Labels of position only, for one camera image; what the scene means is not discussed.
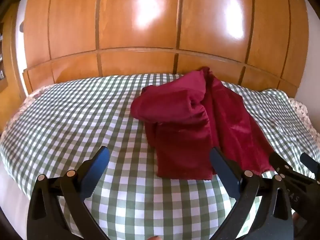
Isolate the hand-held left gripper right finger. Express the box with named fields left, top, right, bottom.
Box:
left=209, top=146, right=294, bottom=240

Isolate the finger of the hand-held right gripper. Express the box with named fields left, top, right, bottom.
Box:
left=269, top=152, right=292, bottom=178
left=300, top=152, right=320, bottom=179

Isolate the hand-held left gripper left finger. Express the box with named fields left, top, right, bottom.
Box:
left=26, top=146, right=111, bottom=240

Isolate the dark red garment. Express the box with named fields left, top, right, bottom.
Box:
left=130, top=66, right=277, bottom=181

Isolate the green white checkered blanket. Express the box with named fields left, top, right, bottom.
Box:
left=0, top=73, right=320, bottom=240

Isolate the floral bed sheet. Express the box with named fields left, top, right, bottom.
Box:
left=287, top=97, right=320, bottom=143

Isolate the wooden shelf unit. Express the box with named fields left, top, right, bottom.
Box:
left=0, top=5, right=25, bottom=135

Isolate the wooden wardrobe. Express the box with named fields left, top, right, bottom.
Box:
left=15, top=0, right=310, bottom=98

